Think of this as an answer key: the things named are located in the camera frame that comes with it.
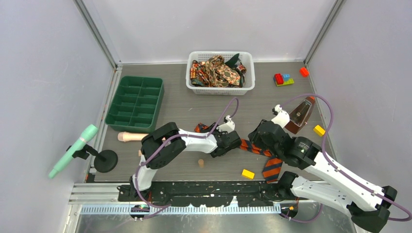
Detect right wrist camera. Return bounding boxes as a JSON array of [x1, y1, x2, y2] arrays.
[[271, 104, 290, 128]]

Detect stacked lego bricks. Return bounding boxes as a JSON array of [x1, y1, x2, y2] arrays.
[[273, 73, 294, 86]]

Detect floral patterned tie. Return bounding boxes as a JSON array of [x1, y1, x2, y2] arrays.
[[189, 55, 247, 88]]

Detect brown wooden metronome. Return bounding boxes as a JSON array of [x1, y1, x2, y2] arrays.
[[285, 96, 316, 134]]

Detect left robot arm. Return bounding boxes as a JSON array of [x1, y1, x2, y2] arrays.
[[130, 122, 241, 201]]

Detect green compartment tray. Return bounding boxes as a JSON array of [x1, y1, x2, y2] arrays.
[[105, 76, 164, 133]]

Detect dark green tie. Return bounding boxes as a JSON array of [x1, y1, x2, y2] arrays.
[[225, 53, 240, 67]]

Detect wooden cylinder peg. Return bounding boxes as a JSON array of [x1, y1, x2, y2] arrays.
[[117, 132, 148, 142]]

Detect white plastic basket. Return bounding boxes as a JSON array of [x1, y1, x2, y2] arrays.
[[186, 51, 256, 95]]

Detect small round wooden disc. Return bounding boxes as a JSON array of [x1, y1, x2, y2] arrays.
[[198, 159, 204, 168]]

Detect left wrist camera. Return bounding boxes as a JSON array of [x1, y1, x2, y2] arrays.
[[216, 115, 235, 133]]

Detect yellow toy brick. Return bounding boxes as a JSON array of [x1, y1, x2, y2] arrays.
[[313, 125, 326, 137], [241, 169, 255, 180]]

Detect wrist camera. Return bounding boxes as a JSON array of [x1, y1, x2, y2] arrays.
[[216, 115, 235, 133], [271, 104, 290, 128]]

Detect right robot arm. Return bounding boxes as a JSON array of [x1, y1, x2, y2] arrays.
[[248, 119, 397, 233]]

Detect black microphone stand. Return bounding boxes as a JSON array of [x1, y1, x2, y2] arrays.
[[72, 145, 118, 173]]

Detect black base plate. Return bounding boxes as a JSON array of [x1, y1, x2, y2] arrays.
[[117, 181, 309, 208]]

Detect red toy brick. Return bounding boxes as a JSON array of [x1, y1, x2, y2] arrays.
[[299, 67, 309, 77]]

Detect mint green microphone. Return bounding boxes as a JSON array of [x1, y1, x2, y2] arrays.
[[48, 124, 98, 179]]

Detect orange navy striped tie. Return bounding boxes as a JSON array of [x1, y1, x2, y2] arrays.
[[194, 122, 284, 184]]

